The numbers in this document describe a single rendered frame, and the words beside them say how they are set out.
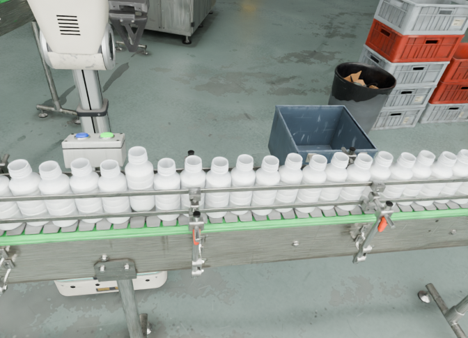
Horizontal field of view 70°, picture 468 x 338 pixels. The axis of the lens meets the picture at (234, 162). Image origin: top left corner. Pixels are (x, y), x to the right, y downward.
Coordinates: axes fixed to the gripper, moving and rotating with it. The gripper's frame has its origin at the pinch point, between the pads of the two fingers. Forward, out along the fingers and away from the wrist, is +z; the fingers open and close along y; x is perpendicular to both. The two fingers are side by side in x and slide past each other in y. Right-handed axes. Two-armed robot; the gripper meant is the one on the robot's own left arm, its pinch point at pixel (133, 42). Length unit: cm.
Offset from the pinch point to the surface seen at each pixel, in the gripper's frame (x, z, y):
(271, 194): -31.1, 28.9, -17.4
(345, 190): -51, 30, -16
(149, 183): -2.6, 25.1, -16.5
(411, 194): -71, 32, -16
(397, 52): -180, 59, 160
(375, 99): -150, 80, 122
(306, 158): -54, 45, 15
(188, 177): -11.1, 24.0, -16.0
